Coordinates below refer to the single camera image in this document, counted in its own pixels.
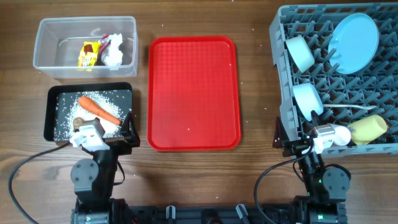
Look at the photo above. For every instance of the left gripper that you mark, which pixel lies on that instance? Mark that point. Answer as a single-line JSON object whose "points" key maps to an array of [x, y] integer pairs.
{"points": [[129, 134]]}

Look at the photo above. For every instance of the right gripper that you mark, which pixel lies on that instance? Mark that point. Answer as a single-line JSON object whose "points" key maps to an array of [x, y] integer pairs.
{"points": [[282, 139]]}

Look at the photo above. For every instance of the light blue bowl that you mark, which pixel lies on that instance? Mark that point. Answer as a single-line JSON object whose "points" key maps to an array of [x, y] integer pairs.
{"points": [[308, 100]]}

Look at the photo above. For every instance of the white plastic spoon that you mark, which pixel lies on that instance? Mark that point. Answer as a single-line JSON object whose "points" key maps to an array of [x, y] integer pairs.
{"points": [[350, 106]]}

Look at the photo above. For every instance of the pink plastic cup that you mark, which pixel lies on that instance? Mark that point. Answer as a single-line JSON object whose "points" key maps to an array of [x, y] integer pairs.
{"points": [[342, 135]]}

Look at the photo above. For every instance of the orange carrot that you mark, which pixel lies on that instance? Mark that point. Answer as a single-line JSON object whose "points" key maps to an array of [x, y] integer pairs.
{"points": [[89, 105]]}

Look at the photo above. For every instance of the brown round cookie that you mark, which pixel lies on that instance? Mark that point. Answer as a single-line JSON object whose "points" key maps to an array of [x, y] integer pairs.
{"points": [[77, 122]]}

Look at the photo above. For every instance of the yellow plastic cup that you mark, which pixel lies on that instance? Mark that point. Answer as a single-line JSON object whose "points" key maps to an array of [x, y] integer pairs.
{"points": [[368, 129]]}

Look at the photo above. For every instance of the green bowl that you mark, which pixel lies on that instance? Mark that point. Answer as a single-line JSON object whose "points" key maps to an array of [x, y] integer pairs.
{"points": [[300, 53]]}

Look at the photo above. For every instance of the yellow foil wrapper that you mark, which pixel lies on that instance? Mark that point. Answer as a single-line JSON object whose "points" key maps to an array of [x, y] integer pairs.
{"points": [[88, 54]]}

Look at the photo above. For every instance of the red snack wrapper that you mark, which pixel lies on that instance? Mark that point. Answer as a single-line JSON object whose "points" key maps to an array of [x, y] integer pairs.
{"points": [[105, 41]]}

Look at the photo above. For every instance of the large light blue plate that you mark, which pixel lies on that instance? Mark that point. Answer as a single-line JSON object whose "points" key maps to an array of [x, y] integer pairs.
{"points": [[354, 43]]}

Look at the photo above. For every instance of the white rice pile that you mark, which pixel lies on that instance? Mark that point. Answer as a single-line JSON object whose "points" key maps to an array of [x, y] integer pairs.
{"points": [[115, 102]]}

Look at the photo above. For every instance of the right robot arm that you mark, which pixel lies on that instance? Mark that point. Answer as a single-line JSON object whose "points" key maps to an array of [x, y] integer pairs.
{"points": [[326, 185]]}

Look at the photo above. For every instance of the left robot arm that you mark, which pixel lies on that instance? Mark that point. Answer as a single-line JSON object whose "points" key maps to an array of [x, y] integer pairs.
{"points": [[94, 178]]}

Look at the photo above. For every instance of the black waste tray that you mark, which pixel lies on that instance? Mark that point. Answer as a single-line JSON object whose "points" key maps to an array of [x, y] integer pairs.
{"points": [[56, 90]]}

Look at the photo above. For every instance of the grey dishwasher rack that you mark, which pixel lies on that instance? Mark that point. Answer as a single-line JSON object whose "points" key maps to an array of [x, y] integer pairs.
{"points": [[374, 85]]}

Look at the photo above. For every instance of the clear plastic waste bin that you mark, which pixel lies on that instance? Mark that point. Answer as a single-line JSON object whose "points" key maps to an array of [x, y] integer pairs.
{"points": [[59, 41]]}

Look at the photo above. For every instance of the red serving tray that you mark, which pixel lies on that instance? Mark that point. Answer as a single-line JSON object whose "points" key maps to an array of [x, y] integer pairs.
{"points": [[193, 96]]}

